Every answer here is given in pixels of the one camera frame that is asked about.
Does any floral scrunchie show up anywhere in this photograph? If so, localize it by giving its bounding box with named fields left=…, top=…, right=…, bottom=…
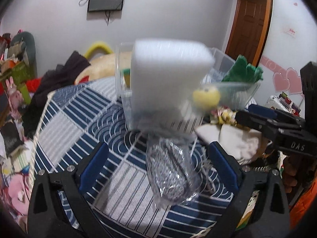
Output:
left=210, top=107, right=237, bottom=126

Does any green cloth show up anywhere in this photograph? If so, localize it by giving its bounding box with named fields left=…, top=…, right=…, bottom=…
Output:
left=222, top=55, right=263, bottom=83

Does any yellow round sponge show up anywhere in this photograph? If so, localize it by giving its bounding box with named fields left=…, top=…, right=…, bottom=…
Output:
left=192, top=86, right=221, bottom=111

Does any steel wool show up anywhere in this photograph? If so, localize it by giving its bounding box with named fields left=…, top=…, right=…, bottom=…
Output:
left=142, top=128, right=201, bottom=209

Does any white foam sponge block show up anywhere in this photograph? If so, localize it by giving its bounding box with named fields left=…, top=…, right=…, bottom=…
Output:
left=130, top=39, right=215, bottom=130

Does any person's right hand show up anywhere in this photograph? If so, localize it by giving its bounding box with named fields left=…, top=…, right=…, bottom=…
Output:
left=282, top=154, right=300, bottom=193

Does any pink plush toy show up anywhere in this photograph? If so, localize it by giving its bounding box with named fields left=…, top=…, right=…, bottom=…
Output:
left=8, top=174, right=31, bottom=215

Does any clear plastic storage bin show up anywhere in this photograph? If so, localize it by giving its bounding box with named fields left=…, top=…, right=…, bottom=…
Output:
left=115, top=43, right=261, bottom=133

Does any white wardrobe with hearts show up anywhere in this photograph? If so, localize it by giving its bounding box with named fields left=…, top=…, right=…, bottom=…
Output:
left=254, top=0, right=316, bottom=106

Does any brown wooden door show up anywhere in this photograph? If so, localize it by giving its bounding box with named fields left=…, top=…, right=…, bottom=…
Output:
left=225, top=0, right=272, bottom=66

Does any black packet on floor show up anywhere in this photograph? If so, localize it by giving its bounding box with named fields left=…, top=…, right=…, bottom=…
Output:
left=1, top=122, right=24, bottom=156

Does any blue white patterned tablecloth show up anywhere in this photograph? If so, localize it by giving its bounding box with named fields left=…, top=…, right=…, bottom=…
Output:
left=30, top=77, right=233, bottom=237

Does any pink bunny toy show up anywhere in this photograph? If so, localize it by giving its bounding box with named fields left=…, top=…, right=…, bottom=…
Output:
left=5, top=76, right=24, bottom=120

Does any green bottle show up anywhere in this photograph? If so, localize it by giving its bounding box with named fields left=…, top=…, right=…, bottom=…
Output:
left=18, top=83, right=31, bottom=105

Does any black clothing pile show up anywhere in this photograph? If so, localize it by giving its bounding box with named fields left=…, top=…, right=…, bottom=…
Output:
left=22, top=51, right=90, bottom=139

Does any green sponge in bin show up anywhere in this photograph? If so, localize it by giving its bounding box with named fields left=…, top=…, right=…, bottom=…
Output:
left=122, top=68, right=131, bottom=88

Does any green cardboard box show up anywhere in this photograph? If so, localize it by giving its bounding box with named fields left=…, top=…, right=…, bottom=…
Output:
left=1, top=62, right=35, bottom=85

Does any beige plush pillow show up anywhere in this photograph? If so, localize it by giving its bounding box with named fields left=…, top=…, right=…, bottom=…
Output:
left=74, top=52, right=132, bottom=85

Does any yellow foam hoop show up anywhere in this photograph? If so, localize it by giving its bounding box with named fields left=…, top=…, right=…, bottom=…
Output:
left=83, top=41, right=113, bottom=59

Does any grey green chair back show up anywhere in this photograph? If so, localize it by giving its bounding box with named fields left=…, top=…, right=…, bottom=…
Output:
left=8, top=31, right=36, bottom=79

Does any white drawstring pouch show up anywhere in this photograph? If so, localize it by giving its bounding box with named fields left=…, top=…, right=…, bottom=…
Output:
left=195, top=124, right=269, bottom=165

